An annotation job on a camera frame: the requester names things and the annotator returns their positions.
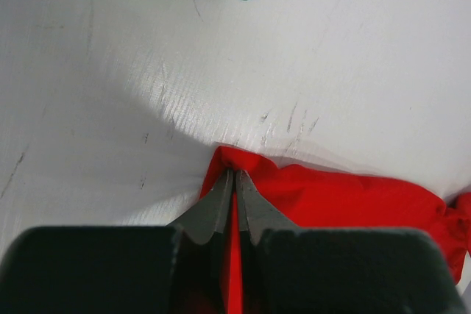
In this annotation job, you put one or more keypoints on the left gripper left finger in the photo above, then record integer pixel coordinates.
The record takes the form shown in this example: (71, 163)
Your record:
(198, 265)

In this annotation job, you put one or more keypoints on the red t shirt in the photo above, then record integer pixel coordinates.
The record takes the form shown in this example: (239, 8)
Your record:
(314, 198)

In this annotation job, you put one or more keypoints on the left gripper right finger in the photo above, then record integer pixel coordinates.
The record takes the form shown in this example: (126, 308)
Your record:
(255, 215)

